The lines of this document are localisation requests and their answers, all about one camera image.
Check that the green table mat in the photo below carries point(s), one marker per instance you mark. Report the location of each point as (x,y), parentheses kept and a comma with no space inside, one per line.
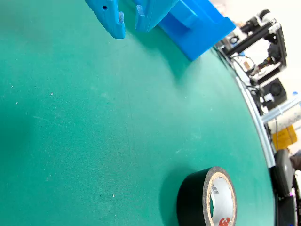
(94,117)

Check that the grey rounded object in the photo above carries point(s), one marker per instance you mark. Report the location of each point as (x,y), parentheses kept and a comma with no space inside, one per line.
(284,169)

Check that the black aluminium frame machine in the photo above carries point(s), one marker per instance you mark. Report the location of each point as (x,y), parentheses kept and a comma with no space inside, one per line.
(256,35)

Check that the translucent white tube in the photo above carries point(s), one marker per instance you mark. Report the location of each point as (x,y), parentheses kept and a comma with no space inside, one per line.
(282,109)

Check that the black electrical tape roll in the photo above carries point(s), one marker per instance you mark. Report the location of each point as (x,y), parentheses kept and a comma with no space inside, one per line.
(190,200)

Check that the black fan box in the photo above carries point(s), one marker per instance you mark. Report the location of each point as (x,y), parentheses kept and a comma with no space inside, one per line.
(275,90)

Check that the blue plastic box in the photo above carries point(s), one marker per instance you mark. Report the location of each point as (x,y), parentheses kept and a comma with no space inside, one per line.
(200,35)

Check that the yellow paper bag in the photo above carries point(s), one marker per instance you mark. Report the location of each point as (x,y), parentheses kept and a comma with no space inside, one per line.
(285,137)

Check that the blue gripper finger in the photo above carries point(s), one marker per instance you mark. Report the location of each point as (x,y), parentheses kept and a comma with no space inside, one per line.
(150,14)
(110,18)

